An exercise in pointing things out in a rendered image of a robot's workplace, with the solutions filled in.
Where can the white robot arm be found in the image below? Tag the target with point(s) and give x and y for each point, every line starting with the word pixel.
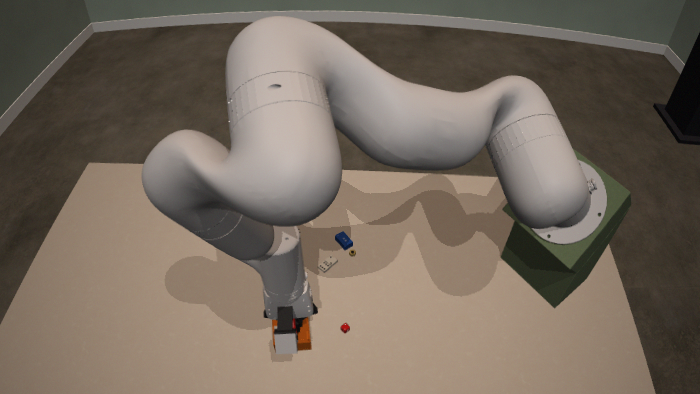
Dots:
pixel 285 167

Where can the white domino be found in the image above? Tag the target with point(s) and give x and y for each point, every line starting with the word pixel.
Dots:
pixel 327 263

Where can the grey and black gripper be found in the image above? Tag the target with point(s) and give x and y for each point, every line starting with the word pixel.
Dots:
pixel 303 306

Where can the orange rack of bins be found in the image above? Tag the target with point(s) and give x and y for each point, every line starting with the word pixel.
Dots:
pixel 303 336

